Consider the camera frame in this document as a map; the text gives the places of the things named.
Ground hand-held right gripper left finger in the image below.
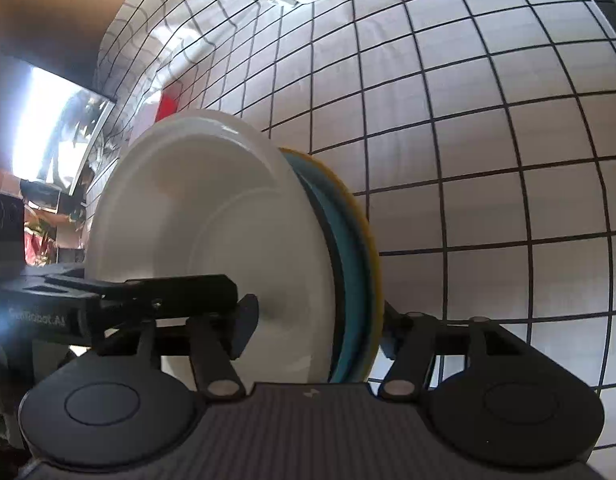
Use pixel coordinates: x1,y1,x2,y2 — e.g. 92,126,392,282
95,294,260,397

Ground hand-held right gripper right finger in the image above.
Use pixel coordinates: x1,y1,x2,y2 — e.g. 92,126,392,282
380,300,533,398

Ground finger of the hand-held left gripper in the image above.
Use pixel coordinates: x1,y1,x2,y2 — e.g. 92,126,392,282
98,274,237,328

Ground yellow plate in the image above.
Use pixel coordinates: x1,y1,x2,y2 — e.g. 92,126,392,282
280,147,386,378

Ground teal plate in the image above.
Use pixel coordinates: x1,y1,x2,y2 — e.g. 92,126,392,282
283,152,371,383

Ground white plate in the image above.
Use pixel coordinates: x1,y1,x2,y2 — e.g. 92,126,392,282
85,109,339,383

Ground black box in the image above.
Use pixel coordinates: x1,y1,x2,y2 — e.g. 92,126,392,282
0,190,26,281

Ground flat screen monitor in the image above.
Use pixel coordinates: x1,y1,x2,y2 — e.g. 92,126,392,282
10,62,116,196

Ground red packet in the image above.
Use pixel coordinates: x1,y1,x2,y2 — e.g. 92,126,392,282
158,82,183,121

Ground white checked tablecloth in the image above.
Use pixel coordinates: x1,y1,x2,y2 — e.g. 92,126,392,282
85,0,616,461

